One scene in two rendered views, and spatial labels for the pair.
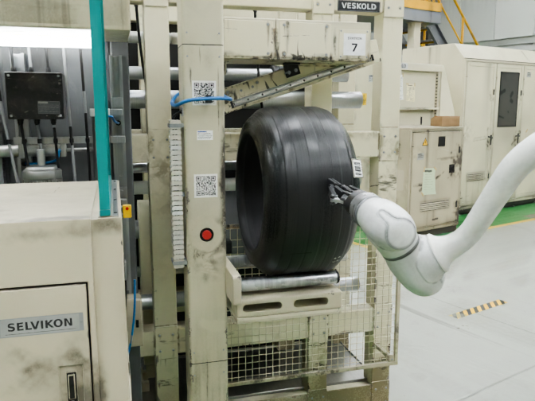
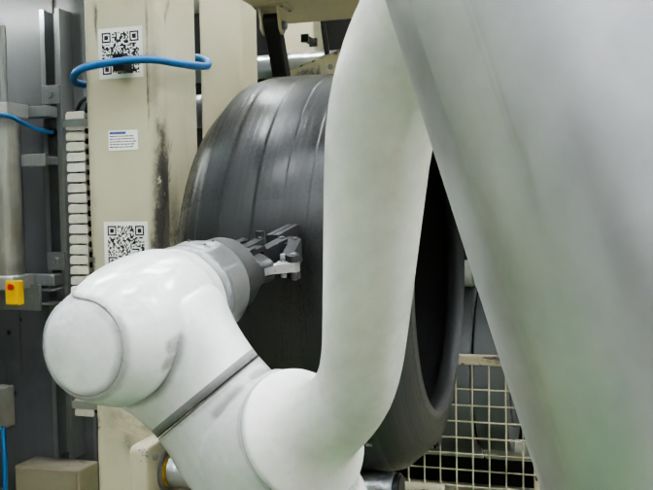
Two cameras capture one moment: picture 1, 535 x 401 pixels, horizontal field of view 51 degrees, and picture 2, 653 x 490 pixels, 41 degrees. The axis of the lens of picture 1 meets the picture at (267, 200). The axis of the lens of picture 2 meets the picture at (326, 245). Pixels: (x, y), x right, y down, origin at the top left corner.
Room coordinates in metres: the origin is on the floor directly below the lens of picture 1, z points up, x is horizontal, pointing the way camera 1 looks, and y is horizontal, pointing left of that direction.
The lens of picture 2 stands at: (0.80, -0.78, 1.29)
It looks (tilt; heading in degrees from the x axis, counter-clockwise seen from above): 3 degrees down; 33
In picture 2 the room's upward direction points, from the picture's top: 1 degrees counter-clockwise
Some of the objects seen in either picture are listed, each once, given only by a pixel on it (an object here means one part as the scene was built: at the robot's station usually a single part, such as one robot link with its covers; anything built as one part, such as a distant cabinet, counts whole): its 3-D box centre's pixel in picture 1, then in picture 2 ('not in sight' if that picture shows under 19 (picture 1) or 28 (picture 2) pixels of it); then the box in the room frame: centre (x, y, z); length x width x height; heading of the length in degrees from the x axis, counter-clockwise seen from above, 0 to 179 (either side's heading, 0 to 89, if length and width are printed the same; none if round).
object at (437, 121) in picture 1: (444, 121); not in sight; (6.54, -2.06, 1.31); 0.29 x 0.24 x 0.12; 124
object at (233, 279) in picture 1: (225, 273); (202, 442); (1.86, 0.14, 0.90); 0.40 x 0.03 x 0.10; 15
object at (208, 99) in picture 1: (201, 97); (142, 67); (1.82, 0.21, 1.50); 0.19 x 0.19 x 0.06; 15
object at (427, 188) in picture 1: (417, 180); not in sight; (6.48, -1.76, 0.62); 0.91 x 0.58 x 1.25; 124
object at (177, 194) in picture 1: (177, 194); (90, 263); (1.77, 0.29, 1.19); 0.05 x 0.04 x 0.48; 15
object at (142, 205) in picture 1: (147, 286); not in sight; (2.59, 0.58, 0.61); 0.33 x 0.06 x 0.86; 15
